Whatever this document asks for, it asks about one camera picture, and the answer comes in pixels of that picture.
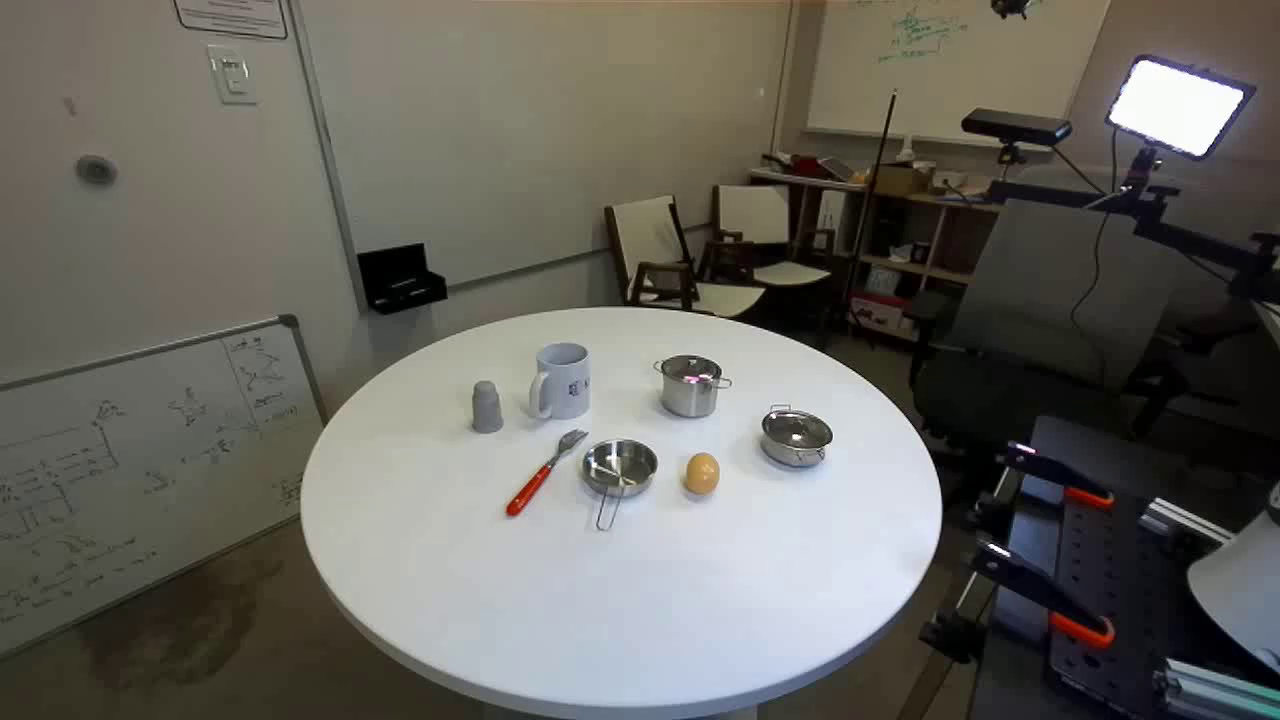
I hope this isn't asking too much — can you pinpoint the white mug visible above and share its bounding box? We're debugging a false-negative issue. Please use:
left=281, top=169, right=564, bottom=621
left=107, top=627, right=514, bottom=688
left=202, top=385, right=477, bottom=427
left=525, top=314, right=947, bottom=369
left=525, top=341, right=596, bottom=425

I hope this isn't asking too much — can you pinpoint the white wall sign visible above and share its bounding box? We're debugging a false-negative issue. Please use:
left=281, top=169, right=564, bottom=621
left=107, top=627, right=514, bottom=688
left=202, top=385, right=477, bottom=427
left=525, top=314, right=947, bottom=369
left=168, top=0, right=293, bottom=43

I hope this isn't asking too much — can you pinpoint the black wall tray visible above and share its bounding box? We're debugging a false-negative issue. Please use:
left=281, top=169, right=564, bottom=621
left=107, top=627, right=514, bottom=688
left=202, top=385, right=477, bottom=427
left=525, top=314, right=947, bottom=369
left=352, top=240, right=451, bottom=314

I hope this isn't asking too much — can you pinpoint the tan egg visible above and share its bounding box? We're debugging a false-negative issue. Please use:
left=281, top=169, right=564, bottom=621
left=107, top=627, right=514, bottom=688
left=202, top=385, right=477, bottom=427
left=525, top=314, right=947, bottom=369
left=680, top=446, right=723, bottom=499

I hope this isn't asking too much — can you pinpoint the shallow silver pot with handles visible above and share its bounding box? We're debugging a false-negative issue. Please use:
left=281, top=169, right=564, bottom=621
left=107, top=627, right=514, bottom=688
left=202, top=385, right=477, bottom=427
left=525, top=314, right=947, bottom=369
left=755, top=405, right=838, bottom=471

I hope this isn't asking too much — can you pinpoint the white light switch plate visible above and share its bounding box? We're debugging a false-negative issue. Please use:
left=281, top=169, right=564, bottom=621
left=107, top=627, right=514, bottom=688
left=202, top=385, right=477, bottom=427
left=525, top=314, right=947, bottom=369
left=202, top=43, right=260, bottom=108

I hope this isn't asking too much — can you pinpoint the small grey cup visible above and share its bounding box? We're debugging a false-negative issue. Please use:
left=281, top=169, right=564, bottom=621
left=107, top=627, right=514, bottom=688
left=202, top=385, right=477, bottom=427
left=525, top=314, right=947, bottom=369
left=466, top=377, right=506, bottom=435

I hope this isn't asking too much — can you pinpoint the black clamp with orange handle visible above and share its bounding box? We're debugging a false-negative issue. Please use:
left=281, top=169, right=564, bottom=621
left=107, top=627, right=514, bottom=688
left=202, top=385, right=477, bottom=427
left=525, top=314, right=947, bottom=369
left=914, top=535, right=1121, bottom=666
left=969, top=435, right=1121, bottom=533

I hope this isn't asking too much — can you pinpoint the aluminium rail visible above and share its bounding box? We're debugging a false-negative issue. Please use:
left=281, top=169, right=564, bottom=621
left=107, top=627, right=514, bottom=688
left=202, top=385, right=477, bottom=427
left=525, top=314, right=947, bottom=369
left=1156, top=654, right=1280, bottom=720
left=1137, top=493, right=1239, bottom=548

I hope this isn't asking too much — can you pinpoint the LED light panel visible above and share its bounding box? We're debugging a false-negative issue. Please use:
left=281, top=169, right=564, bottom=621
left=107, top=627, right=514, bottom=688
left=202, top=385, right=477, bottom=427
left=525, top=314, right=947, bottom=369
left=1102, top=53, right=1258, bottom=163

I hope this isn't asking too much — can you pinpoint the dark round wall fixture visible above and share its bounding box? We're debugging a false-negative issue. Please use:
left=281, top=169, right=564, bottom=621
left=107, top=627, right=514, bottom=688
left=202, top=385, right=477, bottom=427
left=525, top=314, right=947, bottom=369
left=72, top=153, right=118, bottom=192

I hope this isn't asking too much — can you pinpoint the cardboard box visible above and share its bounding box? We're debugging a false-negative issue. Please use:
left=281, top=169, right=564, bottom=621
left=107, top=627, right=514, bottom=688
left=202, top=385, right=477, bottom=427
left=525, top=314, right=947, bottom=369
left=871, top=160, right=936, bottom=200

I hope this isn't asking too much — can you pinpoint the small silver strainer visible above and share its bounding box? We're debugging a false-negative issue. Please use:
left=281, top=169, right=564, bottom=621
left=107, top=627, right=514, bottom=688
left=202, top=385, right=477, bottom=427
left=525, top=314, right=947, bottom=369
left=578, top=435, right=665, bottom=535

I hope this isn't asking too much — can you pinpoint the thin black pole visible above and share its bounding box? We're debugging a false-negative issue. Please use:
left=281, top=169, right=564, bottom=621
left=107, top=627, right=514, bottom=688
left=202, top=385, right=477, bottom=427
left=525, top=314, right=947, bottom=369
left=853, top=90, right=898, bottom=293

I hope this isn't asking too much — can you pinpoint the large wall whiteboard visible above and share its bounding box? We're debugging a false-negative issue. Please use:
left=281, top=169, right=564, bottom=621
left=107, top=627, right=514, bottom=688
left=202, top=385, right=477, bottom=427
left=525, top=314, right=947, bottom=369
left=288, top=0, right=794, bottom=299

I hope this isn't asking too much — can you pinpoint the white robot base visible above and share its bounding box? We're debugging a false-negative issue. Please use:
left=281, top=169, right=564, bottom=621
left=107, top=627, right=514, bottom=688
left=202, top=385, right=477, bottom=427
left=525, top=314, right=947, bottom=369
left=1184, top=479, right=1280, bottom=677

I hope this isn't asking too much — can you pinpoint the black stereo camera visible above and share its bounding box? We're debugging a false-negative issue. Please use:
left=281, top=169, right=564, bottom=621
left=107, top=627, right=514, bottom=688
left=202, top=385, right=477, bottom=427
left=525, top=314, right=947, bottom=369
left=954, top=105, right=1077, bottom=153

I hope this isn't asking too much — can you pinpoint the fork with orange handle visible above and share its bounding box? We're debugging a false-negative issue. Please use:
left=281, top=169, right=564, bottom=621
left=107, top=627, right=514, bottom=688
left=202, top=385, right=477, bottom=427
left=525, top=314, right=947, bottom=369
left=498, top=425, right=590, bottom=521

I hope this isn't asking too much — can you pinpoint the whiteboard leaning on wall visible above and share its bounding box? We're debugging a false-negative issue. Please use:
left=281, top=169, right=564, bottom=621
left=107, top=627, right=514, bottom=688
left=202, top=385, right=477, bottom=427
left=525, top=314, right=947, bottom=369
left=0, top=312, right=328, bottom=658

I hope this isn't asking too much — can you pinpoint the wooden shelf unit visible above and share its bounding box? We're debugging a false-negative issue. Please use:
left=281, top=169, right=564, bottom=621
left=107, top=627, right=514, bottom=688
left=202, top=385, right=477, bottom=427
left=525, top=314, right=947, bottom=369
left=742, top=156, right=1002, bottom=342

